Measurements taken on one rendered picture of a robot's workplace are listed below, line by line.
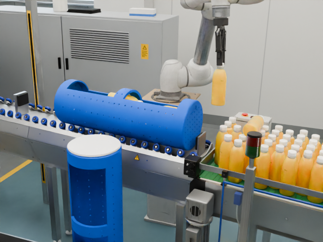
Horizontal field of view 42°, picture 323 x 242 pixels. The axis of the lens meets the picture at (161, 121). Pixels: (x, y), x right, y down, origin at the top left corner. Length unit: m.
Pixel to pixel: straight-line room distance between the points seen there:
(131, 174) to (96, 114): 0.41
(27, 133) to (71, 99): 0.49
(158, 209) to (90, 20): 1.98
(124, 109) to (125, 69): 1.84
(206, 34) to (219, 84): 0.73
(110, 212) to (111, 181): 0.18
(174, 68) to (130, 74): 1.25
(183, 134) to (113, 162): 0.39
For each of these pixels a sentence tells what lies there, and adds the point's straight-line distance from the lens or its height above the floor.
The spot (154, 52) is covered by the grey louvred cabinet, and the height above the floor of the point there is 1.15.
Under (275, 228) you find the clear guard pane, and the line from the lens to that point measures 2.09.
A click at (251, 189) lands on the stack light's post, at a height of 1.00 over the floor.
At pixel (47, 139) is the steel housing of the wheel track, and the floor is 0.85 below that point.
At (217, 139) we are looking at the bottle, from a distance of 2.26.
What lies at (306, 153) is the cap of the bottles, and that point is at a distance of 2.05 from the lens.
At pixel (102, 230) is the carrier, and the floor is 0.60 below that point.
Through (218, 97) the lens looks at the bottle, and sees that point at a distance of 2.18.
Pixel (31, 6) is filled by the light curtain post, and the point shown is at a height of 1.63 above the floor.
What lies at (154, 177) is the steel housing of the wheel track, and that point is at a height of 0.78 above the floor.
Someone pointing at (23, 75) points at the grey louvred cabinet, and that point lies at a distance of 4.84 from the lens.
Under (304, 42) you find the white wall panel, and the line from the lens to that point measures 5.02.
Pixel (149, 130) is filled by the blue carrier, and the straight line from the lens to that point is 2.29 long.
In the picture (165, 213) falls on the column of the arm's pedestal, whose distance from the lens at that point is 3.35.
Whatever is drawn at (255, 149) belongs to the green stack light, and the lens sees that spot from 1.81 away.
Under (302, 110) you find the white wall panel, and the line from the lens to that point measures 5.20.
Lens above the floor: 1.92
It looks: 20 degrees down
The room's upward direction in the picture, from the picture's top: 1 degrees clockwise
